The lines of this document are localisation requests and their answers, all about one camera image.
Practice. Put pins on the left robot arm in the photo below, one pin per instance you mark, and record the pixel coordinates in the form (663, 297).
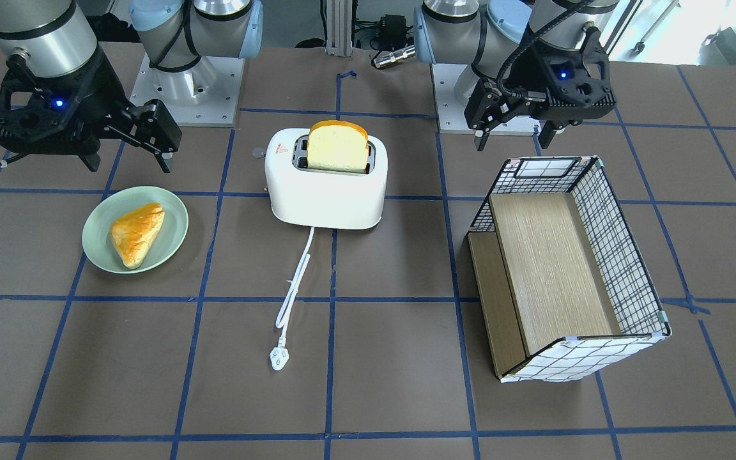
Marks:
(488, 37)

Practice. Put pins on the white two-slot toaster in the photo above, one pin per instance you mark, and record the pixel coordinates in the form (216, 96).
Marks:
(323, 198)

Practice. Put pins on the toast bread slice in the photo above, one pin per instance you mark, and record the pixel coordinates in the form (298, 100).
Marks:
(337, 145)

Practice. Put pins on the silver metal cylinder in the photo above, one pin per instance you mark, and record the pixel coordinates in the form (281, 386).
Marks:
(385, 59)

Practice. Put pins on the aluminium frame post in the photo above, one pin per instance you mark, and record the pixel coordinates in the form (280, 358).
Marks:
(339, 19)

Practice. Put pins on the pale green plate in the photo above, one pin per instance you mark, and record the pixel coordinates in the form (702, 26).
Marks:
(96, 234)

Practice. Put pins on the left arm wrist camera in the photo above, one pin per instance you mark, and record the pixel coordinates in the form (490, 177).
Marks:
(576, 83)

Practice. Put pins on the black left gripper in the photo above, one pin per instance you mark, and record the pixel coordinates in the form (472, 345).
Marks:
(524, 74)

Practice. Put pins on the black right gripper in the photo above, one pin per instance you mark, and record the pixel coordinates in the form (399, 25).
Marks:
(101, 91)

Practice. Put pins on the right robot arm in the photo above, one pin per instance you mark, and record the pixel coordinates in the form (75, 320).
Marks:
(59, 37)

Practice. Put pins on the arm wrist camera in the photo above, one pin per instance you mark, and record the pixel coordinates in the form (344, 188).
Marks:
(576, 83)
(46, 116)

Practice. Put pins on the black power adapter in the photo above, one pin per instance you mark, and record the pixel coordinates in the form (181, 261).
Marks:
(392, 29)

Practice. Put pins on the golden triangular pastry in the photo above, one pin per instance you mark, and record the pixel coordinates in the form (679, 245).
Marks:
(133, 234)

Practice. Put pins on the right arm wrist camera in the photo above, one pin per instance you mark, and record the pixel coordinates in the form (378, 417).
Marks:
(46, 116)

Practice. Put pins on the wire grid wooden shelf box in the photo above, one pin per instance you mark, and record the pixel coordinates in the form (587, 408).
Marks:
(562, 284)

